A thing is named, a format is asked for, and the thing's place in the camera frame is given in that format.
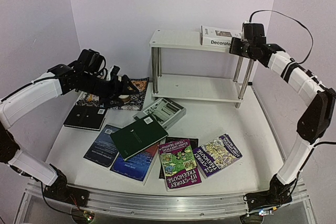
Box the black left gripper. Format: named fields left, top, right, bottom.
left=81, top=72, right=141, bottom=109

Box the brown Decorate book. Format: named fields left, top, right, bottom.
left=200, top=25, right=242, bottom=49

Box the dark green hardcover book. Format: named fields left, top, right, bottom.
left=110, top=115, right=168, bottom=161

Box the grey photo cover book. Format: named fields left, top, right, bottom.
left=133, top=98, right=186, bottom=130

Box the black paperback book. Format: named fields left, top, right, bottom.
left=159, top=136, right=198, bottom=179

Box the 117-Storey Treehouse book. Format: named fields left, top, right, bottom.
left=159, top=138, right=202, bottom=191

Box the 52-Storey Treehouse book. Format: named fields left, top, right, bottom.
left=193, top=134, right=243, bottom=178

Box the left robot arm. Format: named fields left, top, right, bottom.
left=1, top=49, right=139, bottom=207

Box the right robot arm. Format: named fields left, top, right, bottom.
left=229, top=21, right=335, bottom=215

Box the glass cup with brown band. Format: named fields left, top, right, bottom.
left=119, top=95, right=131, bottom=103

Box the patterned placemat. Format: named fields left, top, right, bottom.
left=75, top=77, right=150, bottom=111

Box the black notebook with barcode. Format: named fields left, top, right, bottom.
left=63, top=105, right=107, bottom=131

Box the white two-tier shelf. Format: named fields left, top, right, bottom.
left=150, top=29, right=254, bottom=108

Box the dark blue paperback book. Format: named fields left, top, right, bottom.
left=83, top=124, right=120, bottom=168

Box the blue orange paperback book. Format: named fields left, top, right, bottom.
left=110, top=142, right=160, bottom=185

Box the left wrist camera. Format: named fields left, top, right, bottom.
left=107, top=65, right=120, bottom=80

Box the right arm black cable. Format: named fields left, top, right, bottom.
left=244, top=10, right=336, bottom=146

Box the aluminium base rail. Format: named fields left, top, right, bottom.
left=25, top=176, right=309, bottom=217

